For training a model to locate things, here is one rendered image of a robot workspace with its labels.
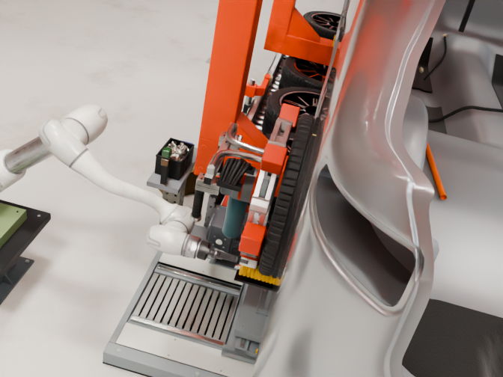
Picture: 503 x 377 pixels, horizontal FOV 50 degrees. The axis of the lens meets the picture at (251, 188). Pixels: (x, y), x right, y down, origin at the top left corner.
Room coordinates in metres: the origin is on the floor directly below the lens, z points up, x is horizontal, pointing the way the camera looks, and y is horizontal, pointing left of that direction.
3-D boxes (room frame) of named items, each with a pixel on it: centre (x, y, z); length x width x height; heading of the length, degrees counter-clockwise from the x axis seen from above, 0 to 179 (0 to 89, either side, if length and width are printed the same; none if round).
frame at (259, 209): (1.77, -0.06, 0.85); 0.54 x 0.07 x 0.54; 176
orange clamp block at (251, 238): (1.45, -0.04, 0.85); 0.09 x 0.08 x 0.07; 176
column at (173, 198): (2.41, 0.42, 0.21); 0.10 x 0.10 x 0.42; 86
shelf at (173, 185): (2.38, 0.43, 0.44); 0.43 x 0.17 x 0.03; 176
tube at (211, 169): (1.68, 0.07, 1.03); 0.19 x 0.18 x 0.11; 86
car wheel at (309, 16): (5.35, -0.45, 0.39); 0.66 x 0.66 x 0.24
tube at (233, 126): (1.87, 0.05, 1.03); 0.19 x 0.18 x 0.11; 86
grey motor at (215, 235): (2.08, -0.05, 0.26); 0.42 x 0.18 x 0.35; 86
